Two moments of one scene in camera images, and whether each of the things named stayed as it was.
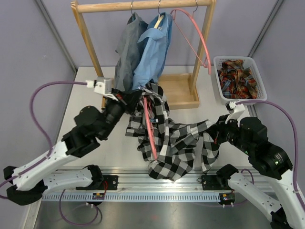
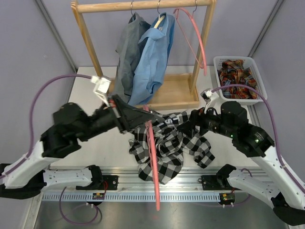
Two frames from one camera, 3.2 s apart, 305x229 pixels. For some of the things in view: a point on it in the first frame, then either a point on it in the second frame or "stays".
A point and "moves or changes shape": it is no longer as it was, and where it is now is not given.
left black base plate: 110,182 stays
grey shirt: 127,51 stays
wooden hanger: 160,18 stays
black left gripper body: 129,108 to 115,116
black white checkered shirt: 171,148 moves or changes shape
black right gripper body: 226,130 to 207,122
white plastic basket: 238,79 stays
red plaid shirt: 236,81 stays
